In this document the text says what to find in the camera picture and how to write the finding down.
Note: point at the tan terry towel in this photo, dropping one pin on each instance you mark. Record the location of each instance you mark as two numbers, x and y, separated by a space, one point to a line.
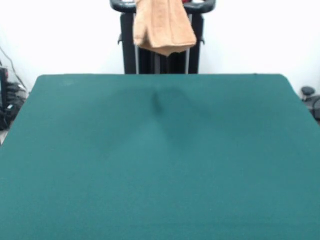
165 27

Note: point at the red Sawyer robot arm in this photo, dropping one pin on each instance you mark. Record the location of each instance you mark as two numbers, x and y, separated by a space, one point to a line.
185 1

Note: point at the dark green table cloth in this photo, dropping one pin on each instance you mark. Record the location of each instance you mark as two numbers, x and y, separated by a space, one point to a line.
175 175

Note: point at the black office chair base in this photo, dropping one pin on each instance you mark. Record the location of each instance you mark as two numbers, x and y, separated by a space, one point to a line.
310 97

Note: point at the black equipment stack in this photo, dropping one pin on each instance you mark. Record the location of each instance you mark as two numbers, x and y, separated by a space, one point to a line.
5 100

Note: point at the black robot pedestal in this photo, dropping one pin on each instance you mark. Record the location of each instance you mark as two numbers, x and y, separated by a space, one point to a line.
128 57

